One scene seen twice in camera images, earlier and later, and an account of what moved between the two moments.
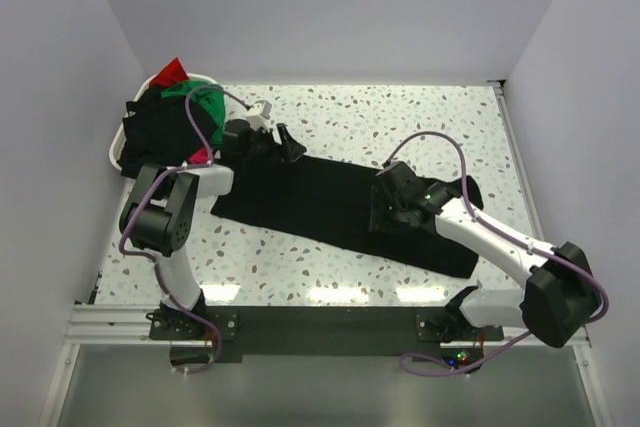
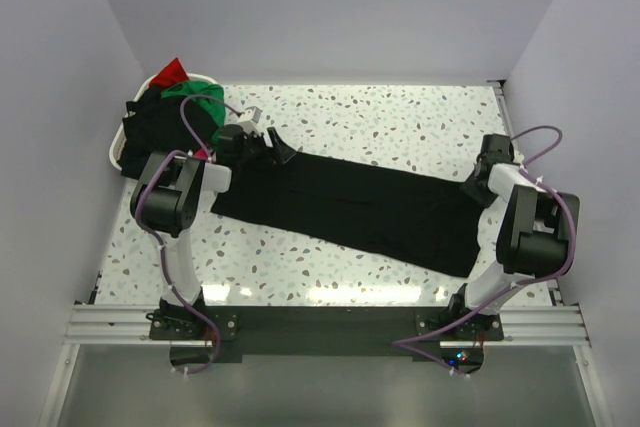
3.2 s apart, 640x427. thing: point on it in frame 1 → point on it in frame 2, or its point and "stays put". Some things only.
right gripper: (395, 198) → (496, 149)
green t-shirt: (210, 99) stays put
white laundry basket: (203, 78) stays put
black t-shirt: (328, 202) stays put
